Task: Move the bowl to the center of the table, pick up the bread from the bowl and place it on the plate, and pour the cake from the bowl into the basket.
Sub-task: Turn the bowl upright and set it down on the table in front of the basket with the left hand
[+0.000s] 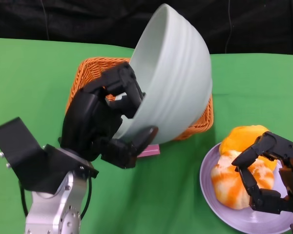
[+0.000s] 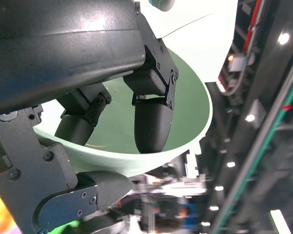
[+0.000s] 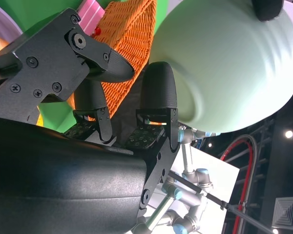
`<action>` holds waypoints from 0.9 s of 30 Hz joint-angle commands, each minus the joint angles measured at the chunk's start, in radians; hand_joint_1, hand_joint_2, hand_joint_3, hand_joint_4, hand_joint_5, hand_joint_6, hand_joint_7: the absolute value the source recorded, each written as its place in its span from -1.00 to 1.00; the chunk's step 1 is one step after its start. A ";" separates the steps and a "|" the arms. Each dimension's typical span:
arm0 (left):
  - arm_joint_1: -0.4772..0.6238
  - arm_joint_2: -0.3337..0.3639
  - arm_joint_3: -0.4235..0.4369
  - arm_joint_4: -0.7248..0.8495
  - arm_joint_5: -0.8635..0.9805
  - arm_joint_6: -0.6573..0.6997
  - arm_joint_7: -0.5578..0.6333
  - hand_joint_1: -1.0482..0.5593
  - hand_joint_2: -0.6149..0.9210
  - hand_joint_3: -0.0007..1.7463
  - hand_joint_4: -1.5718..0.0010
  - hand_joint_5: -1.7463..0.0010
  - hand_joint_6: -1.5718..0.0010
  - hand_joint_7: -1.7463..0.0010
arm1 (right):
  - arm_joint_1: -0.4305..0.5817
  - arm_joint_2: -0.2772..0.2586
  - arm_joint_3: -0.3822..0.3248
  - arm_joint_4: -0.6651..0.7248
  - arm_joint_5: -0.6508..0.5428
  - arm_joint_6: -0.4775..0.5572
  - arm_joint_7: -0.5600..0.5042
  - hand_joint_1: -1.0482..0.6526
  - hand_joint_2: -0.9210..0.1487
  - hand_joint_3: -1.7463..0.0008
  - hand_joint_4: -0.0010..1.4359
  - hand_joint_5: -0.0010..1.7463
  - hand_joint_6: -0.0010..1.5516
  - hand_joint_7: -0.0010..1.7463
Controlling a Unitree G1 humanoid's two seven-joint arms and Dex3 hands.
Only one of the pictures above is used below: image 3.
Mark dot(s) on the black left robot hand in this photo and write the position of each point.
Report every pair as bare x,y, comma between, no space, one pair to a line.
267,9

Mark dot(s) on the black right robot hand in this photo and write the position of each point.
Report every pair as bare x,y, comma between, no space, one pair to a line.
51,182

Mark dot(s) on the pale grey-green ceramic bowl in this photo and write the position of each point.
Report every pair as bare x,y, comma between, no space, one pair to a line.
222,61

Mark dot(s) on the pink cake slice with cherry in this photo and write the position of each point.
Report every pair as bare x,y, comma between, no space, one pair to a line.
90,13

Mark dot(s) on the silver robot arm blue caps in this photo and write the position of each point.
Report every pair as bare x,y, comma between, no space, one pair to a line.
200,178

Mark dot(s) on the orange wicker basket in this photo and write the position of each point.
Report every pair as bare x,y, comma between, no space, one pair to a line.
136,36

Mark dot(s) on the white round plate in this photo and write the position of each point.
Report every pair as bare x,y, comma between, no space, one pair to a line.
5,24

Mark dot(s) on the black backdrop curtain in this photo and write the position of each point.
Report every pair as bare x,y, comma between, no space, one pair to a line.
127,114

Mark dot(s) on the black tripod boom pole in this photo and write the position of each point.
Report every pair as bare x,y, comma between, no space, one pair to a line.
185,181

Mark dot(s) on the green tablecloth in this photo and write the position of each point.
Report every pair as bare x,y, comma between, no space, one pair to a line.
39,14

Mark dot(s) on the square ceiling air vent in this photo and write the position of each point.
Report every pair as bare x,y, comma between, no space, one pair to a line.
286,212

